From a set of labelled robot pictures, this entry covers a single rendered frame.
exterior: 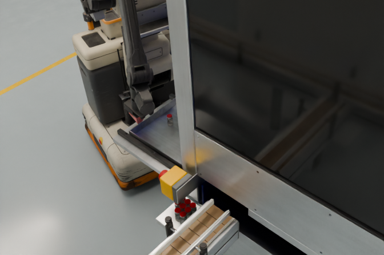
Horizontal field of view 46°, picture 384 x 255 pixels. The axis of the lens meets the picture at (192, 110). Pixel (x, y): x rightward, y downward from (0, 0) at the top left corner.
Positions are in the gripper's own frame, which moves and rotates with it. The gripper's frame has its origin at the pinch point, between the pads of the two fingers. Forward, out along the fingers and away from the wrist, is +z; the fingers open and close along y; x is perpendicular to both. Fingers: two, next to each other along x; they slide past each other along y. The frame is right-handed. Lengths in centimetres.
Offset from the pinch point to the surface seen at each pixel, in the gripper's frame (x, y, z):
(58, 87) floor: 44, -152, 118
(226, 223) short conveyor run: -14, 56, -11
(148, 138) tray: -1.8, 7.1, 1.9
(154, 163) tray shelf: -8.9, 18.4, 0.2
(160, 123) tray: 6.9, 4.7, 2.3
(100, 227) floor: -12, -22, 96
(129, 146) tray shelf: -9.5, 5.1, 2.4
